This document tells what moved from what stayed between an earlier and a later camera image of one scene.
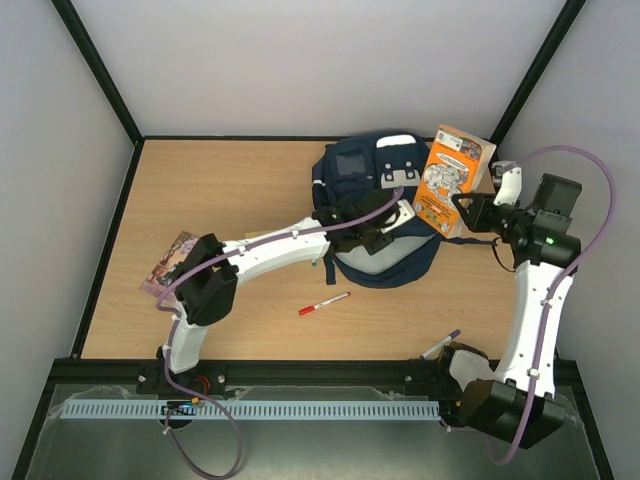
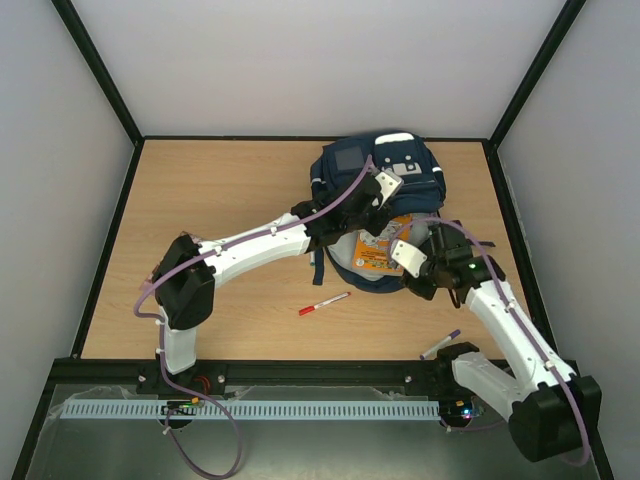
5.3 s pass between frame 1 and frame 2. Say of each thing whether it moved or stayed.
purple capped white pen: stayed
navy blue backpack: stayed
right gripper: moved
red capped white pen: stayed
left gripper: moved
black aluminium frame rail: stayed
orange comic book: moved
